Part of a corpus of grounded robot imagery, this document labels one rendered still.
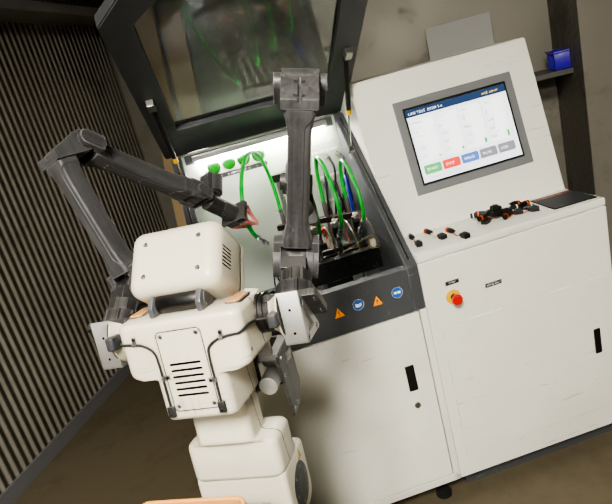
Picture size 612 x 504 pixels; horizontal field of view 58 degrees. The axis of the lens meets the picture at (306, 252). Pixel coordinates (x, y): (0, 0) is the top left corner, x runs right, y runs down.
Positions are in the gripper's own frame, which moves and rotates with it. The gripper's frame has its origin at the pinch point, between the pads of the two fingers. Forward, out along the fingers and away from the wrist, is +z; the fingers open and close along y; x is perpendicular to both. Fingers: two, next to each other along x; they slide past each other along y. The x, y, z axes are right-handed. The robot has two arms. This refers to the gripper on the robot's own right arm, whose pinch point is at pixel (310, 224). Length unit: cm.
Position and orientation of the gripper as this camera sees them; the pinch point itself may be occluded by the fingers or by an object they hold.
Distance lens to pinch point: 168.4
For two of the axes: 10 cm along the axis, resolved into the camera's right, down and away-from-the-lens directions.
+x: -9.7, 2.2, 1.3
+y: -1.4, -8.8, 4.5
